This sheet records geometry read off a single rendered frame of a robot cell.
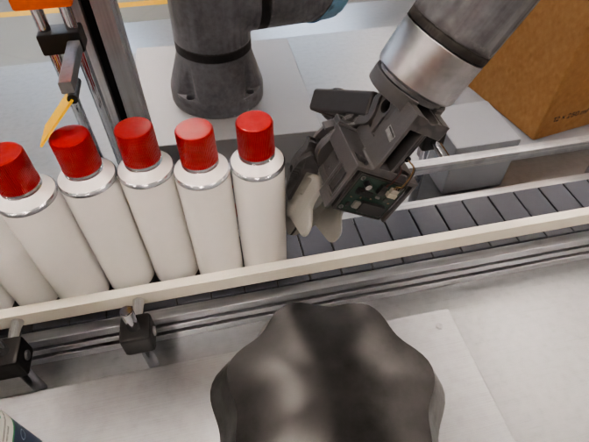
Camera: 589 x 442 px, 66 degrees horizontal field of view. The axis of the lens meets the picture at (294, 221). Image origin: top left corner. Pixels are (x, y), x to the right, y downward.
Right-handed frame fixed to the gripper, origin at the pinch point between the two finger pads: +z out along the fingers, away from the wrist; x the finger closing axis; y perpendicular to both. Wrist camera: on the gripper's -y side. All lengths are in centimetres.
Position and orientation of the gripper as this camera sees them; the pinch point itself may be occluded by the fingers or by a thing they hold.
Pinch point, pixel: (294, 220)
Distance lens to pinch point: 51.8
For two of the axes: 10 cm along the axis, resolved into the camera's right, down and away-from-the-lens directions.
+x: 8.5, 1.9, 4.9
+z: -4.8, 6.6, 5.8
